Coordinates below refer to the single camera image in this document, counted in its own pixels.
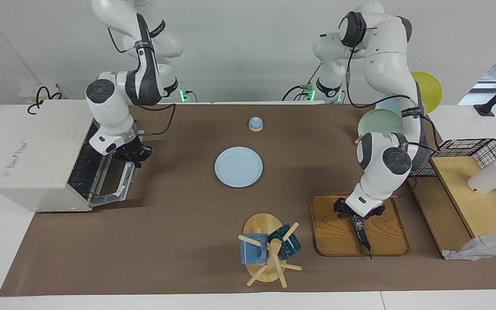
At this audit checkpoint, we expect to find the black wire basket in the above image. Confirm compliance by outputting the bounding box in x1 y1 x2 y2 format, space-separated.
409 138 496 229

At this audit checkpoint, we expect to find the grey white marbled cloth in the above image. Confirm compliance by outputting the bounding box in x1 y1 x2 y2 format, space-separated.
444 232 496 260

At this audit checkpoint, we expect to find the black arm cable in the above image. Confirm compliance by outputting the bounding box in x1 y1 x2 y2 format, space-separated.
136 102 176 136
345 47 440 151

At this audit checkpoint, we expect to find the light blue racked plate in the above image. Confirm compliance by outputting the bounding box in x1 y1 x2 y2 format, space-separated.
375 100 403 116

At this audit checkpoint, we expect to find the dark green ceramic mug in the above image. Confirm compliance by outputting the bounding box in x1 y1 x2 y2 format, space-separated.
267 224 301 260

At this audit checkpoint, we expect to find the blue ceramic mug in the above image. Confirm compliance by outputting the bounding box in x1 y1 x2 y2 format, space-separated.
239 233 269 265

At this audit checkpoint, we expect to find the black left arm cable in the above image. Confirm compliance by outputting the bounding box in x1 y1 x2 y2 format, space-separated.
345 47 440 151

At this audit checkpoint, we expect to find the pale green plate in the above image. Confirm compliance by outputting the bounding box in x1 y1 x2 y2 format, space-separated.
357 108 406 139

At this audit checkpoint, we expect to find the wooden serving tray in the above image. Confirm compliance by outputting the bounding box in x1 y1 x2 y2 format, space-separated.
310 193 411 257

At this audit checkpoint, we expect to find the white power strip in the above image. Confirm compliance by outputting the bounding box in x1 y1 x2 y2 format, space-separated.
19 84 59 104

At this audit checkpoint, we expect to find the white toaster oven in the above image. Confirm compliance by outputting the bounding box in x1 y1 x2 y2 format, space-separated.
0 100 102 212

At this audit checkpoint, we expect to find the black oven power cable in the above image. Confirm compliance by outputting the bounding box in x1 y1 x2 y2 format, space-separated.
27 86 65 115

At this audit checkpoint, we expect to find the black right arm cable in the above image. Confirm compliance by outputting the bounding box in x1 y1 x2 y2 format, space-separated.
136 102 176 136

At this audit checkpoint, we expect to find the wooden mug tree stand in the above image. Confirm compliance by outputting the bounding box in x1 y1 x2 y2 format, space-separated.
238 213 303 288

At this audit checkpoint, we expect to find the dark purple eggplant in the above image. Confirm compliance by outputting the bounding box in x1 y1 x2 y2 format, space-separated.
349 214 373 259

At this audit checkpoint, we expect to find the oven door with glass window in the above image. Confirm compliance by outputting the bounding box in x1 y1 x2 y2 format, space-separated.
88 160 139 207

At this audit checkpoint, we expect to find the wooden shelf unit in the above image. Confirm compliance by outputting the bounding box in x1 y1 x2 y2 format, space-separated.
406 156 496 259

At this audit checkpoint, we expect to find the yellow plate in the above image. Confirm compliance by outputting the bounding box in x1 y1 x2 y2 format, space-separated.
411 71 443 115

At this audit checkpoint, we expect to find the brown table mat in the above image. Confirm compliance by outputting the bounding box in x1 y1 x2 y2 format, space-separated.
0 103 496 297

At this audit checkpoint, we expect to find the black base cable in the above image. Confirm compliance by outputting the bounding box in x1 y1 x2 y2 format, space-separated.
282 65 322 102

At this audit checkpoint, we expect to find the white plastic cup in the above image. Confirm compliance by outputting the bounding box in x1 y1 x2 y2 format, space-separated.
467 159 496 194

